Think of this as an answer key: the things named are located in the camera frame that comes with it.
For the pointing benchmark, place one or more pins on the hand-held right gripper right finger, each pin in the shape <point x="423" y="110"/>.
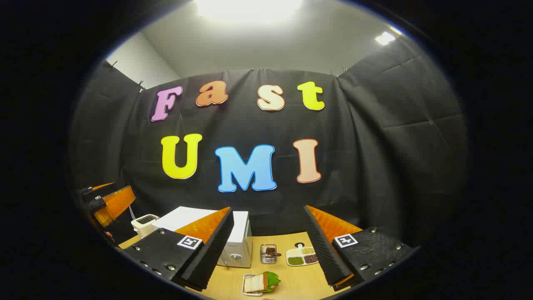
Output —
<point x="322" y="250"/>

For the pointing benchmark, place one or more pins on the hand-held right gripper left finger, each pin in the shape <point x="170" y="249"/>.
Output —
<point x="212" y="254"/>

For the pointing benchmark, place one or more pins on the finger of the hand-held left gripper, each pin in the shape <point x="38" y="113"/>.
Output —
<point x="116" y="204"/>
<point x="102" y="186"/>

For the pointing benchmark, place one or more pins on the white microwave oven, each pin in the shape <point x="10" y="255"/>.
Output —
<point x="239" y="233"/>

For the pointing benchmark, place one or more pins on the sandwich with lettuce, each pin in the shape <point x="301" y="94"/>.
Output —
<point x="256" y="283"/>

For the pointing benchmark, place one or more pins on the white divided dish with grains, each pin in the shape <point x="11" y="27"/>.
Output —
<point x="296" y="260"/>

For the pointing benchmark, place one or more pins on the white toaster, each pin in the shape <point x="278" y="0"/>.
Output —
<point x="143" y="225"/>

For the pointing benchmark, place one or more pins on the brown spoon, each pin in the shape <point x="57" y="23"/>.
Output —
<point x="271" y="251"/>

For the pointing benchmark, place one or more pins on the white rectangular tray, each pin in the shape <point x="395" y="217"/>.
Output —
<point x="250" y="294"/>

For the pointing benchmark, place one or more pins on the metal mesh utensil holder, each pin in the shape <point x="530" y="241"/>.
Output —
<point x="268" y="259"/>

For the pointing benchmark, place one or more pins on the black backdrop cloth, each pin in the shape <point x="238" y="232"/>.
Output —
<point x="366" y="166"/>

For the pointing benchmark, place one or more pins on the small ceiling light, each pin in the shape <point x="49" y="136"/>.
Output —
<point x="385" y="38"/>

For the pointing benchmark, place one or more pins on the large ceiling light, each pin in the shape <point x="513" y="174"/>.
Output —
<point x="250" y="8"/>

